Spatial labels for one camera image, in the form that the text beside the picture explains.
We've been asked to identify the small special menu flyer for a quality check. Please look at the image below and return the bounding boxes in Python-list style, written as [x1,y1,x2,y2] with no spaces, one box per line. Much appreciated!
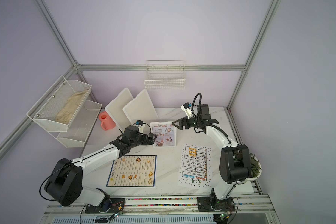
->
[152,121,175,148]

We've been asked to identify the narrow white rack box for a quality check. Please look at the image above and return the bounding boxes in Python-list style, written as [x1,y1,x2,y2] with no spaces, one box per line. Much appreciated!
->
[149,121,177,148]

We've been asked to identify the large white board front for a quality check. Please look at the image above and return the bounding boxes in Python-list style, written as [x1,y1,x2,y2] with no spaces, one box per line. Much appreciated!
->
[123,90,159,124]

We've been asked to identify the large white board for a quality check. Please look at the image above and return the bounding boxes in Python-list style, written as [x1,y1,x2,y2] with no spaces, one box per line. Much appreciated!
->
[105,88,133,131]
[123,90,159,124]

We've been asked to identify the dotted table price menu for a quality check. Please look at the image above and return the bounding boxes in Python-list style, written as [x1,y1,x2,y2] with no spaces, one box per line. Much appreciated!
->
[178,144,212,190]

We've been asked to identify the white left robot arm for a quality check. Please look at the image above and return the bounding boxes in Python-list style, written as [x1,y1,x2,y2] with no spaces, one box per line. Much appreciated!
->
[39,125,157,211]

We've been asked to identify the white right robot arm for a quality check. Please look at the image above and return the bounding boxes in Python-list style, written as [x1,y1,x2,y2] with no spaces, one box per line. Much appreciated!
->
[172,93,252,200]

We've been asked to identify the large dim sum menu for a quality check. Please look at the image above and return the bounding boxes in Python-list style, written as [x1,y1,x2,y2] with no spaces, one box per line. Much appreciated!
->
[106,155,157,188]

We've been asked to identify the pink plastic cup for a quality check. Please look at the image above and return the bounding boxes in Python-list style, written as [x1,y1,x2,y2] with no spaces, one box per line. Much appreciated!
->
[99,112,116,131]

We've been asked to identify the large white board rear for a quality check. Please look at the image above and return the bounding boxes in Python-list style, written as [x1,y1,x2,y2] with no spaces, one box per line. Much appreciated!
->
[105,88,133,131]

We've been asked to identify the potted green plant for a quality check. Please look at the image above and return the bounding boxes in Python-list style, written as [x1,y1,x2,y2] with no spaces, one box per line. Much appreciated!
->
[242,154,262,183]

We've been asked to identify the beige cloth in shelf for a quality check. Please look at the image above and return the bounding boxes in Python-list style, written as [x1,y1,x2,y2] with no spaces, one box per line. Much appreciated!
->
[55,90,88,125]

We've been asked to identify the upper white mesh shelf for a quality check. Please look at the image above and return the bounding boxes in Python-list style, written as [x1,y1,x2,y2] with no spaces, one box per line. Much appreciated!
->
[27,76,91,132]

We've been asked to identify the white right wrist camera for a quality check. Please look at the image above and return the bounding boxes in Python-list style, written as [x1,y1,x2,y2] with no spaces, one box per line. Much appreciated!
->
[181,103,193,119]

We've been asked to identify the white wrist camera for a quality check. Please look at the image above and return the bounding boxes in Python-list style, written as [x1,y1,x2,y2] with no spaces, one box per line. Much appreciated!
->
[135,120,144,133]
[181,103,193,119]

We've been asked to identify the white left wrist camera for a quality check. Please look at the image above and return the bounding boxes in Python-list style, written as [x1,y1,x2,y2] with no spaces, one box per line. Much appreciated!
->
[135,120,144,133]

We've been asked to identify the white wire wall basket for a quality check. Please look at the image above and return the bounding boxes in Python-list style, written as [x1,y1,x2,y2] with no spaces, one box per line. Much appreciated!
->
[144,60,186,91]

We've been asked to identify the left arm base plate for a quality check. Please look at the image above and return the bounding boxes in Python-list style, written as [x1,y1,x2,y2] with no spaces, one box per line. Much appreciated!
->
[85,198,125,214]

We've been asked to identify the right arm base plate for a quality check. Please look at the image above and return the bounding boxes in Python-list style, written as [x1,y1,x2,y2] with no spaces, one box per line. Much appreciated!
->
[197,197,236,212]

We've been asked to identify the aluminium front rail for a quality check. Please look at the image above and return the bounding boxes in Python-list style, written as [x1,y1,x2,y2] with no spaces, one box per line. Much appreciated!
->
[44,194,276,216]

